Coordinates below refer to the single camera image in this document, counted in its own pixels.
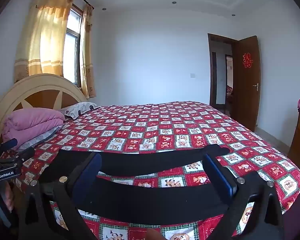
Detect wide yellow curtain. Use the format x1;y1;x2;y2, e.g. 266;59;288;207
14;0;75;84

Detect folded grey blanket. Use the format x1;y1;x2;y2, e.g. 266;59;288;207
14;125;64;153

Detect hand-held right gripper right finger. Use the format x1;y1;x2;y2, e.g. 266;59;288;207
203;153;283;240

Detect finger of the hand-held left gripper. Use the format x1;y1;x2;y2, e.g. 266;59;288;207
0;138;18;153
13;147;36;163

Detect cream wooden headboard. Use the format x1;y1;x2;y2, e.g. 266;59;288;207
0;74;88;143

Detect grey patterned pillow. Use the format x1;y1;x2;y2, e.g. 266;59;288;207
59;102;100;119

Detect black pants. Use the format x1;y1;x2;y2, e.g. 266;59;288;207
39;144;249;227

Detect folded pink blanket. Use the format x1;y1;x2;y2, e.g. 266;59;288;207
2;109;65;143

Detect brown door frame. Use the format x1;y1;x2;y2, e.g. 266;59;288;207
207;33;240;110

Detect narrow yellow curtain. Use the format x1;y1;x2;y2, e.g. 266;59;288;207
79;4;97;99

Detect red checked printed bedsheet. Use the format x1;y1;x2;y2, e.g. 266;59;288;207
15;101;300;240

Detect wooden cabinet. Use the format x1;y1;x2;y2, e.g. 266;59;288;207
287;110;300;165

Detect person's left hand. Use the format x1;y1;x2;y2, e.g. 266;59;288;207
0;179;15;214

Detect red paper door decoration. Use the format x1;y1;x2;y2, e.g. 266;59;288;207
242;52;253;68

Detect window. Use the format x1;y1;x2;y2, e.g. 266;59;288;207
62;4;83;88

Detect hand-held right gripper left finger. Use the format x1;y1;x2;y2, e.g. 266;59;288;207
18;152;102;240

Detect brown wooden door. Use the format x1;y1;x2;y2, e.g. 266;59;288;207
230;35;262;132

